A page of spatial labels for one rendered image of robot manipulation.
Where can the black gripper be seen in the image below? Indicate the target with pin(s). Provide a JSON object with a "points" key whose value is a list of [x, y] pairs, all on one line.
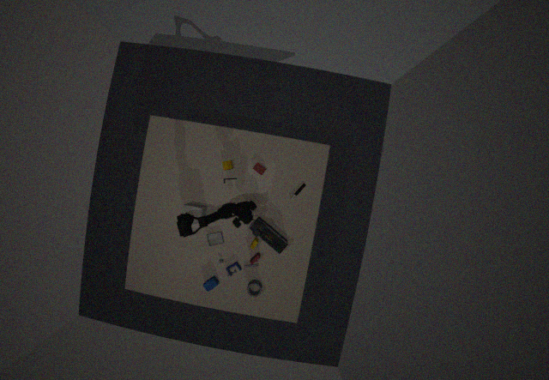
{"points": [[237, 220]]}

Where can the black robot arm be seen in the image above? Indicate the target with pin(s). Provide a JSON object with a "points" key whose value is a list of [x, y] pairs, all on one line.
{"points": [[185, 220]]}

